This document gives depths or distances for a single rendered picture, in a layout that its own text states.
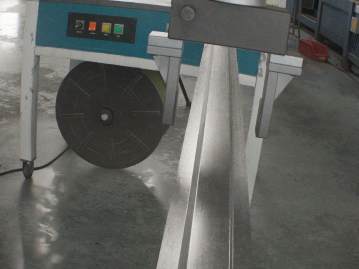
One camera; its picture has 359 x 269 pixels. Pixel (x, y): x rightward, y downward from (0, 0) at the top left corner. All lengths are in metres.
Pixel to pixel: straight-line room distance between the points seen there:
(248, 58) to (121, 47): 0.42
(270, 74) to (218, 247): 0.29
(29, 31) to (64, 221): 0.69
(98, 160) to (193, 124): 1.53
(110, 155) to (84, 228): 0.41
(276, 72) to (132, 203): 1.44
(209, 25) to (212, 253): 0.30
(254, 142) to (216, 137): 1.27
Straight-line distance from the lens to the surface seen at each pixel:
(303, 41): 5.41
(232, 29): 0.57
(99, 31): 1.79
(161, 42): 0.58
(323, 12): 6.49
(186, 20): 0.54
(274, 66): 0.59
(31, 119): 1.98
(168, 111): 0.60
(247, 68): 1.72
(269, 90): 0.60
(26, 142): 2.02
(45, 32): 1.87
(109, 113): 1.99
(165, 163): 2.32
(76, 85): 2.04
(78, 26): 1.80
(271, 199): 2.15
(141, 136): 2.02
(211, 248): 0.34
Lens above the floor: 0.94
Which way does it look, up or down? 21 degrees down
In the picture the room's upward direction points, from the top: 7 degrees clockwise
